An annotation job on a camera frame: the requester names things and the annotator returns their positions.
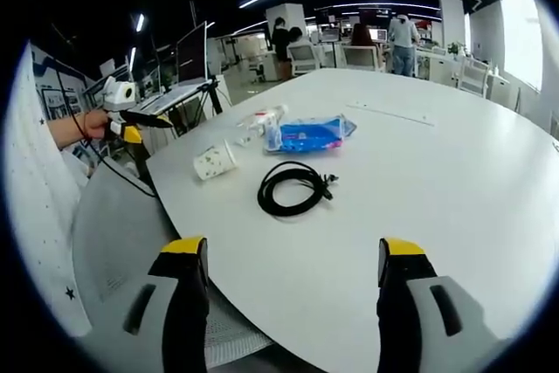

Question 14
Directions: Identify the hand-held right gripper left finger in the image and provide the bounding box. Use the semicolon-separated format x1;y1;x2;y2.
122;236;210;373

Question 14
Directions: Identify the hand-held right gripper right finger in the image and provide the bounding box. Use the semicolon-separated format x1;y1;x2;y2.
376;237;499;373

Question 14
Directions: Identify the patterned paper cup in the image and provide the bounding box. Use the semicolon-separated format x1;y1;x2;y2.
192;139;238;182

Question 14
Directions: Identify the clear plastic wrapper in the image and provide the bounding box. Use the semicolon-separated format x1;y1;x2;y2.
233;115;266;147

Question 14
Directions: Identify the clear plastic bottle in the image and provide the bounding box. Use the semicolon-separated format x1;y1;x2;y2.
243;104;290;138

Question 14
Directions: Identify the blue tissue packet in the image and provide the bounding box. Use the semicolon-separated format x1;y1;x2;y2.
262;114;358;155

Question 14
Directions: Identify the person's left hand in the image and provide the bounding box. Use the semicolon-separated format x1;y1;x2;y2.
82;109;115;142

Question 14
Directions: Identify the open laptop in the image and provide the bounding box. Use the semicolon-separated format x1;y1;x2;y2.
135;21;216;115

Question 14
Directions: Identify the black laptop stand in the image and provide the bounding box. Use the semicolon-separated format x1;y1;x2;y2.
167;79;224;138

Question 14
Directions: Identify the grey office chair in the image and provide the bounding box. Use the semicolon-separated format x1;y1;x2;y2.
71;162;280;373

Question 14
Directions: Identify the person's white starred clothing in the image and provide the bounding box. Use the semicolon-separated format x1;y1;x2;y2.
3;40;93;339

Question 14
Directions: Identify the white table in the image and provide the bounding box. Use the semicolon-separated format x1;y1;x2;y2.
144;67;559;373

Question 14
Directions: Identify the white office chair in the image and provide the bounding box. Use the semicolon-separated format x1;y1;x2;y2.
340;43;387;73
287;42;325;77
455;56;492;99

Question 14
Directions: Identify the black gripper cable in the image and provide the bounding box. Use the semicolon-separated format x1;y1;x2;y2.
72;111;156;198

